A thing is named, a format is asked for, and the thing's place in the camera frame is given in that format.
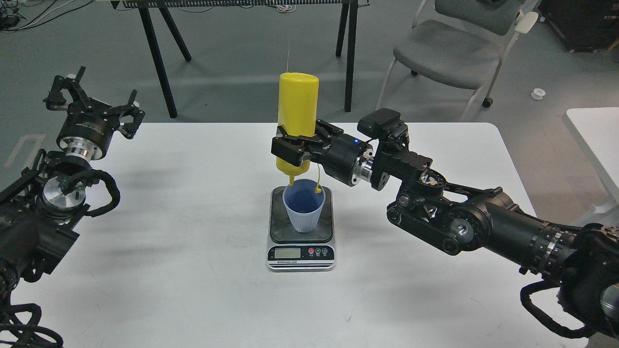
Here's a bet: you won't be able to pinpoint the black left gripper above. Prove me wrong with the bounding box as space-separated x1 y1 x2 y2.
44 66 146 160

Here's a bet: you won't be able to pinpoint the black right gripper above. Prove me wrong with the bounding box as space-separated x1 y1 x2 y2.
270 119 373 187

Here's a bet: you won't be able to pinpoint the yellow squeeze bottle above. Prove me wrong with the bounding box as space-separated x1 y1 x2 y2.
276 72 324 195

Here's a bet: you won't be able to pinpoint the blue ribbed plastic cup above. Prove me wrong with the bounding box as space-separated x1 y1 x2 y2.
282 179 326 233

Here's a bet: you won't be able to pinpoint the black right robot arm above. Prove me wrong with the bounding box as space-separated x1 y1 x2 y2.
271 108 619 338

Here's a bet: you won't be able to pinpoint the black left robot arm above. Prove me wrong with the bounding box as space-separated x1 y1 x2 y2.
0 67 145 348

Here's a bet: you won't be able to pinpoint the digital kitchen scale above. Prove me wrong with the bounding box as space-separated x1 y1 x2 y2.
266 187 336 272

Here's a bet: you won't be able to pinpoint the black trestle table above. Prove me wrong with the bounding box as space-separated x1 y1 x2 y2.
110 0 370 119

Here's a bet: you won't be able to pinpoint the grey office chair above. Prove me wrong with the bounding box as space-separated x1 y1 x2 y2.
376 0 539 121

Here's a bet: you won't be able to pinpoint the small white spool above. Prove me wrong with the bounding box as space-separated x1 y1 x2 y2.
531 88 546 101

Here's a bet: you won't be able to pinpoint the white side table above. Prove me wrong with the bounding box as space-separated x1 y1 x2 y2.
563 107 619 202

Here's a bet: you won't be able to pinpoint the black cabinet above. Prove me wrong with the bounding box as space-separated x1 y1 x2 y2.
539 0 619 53

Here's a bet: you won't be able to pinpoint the cables on floor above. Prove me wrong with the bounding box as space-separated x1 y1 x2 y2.
0 0 95 34

